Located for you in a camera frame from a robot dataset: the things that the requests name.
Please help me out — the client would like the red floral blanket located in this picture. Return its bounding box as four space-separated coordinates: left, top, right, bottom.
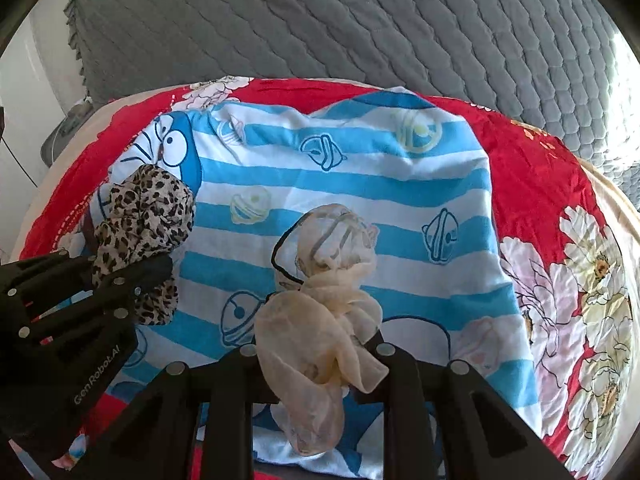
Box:
20 77 640 480

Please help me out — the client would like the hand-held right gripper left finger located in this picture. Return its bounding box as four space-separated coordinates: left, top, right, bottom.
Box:
70 344 281 480

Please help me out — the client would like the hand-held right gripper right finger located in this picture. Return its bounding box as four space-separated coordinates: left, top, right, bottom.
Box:
350 341 576 480

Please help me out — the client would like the thin black cable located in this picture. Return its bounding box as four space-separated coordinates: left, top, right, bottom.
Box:
0 132 31 191

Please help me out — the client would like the blue striped cartoon cloth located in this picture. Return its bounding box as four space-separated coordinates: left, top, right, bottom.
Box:
65 87 543 478

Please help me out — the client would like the thin black hair tie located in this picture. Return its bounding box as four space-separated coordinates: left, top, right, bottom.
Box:
271 225 307 287

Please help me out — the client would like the leopard print scrunchie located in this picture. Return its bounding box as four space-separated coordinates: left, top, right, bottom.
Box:
90 164 197 327

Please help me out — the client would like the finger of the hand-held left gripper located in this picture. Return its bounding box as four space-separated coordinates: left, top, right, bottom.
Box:
0 249 97 312
14 255 174 357

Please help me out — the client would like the sheer beige scrunchie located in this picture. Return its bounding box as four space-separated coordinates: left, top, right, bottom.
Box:
255 204 390 457

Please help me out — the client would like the grey quilted headboard cover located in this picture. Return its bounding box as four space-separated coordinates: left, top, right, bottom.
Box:
64 0 640 211

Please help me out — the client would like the grey bedside box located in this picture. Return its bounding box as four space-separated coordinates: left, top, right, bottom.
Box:
42 100 93 166

